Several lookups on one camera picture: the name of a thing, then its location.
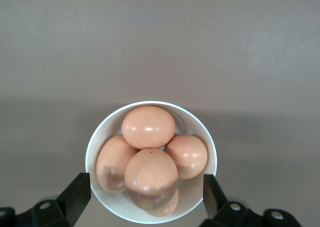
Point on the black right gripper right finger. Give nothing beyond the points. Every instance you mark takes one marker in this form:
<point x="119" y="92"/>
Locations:
<point x="215" y="204"/>

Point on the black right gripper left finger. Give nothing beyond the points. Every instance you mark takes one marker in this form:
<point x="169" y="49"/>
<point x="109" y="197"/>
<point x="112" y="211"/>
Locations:
<point x="75" y="199"/>

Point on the brown egg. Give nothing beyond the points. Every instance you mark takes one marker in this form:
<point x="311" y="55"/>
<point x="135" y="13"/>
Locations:
<point x="148" y="127"/>
<point x="151" y="177"/>
<point x="112" y="162"/>
<point x="187" y="157"/>
<point x="168" y="209"/>

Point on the white round bowl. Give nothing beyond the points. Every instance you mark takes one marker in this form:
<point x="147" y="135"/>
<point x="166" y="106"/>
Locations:
<point x="110" y="207"/>

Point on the brown table cover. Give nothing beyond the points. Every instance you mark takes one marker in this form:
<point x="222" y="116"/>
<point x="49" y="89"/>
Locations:
<point x="160" y="37"/>

